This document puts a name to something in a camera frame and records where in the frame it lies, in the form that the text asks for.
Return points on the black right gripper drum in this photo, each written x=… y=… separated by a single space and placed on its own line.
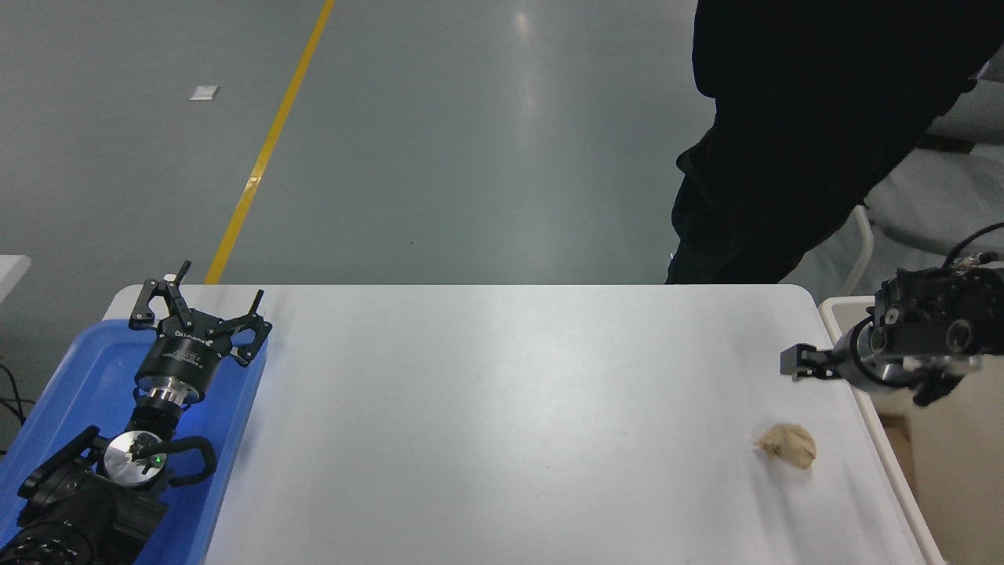
x=856 y=357

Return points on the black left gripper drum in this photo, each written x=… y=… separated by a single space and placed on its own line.
x=184 y=357

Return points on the tan paper ball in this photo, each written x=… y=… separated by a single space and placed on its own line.
x=788 y=446

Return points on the blue plastic tray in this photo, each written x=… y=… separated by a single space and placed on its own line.
x=86 y=369

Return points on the large pale bin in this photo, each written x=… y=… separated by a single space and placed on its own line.
x=957 y=486

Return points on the white side table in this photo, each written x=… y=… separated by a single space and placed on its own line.
x=12 y=275

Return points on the small white paper scrap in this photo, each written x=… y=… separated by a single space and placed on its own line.
x=204 y=92

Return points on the person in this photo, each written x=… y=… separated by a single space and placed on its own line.
x=784 y=118

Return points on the grey chair with white frame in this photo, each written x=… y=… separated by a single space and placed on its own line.
x=925 y=204

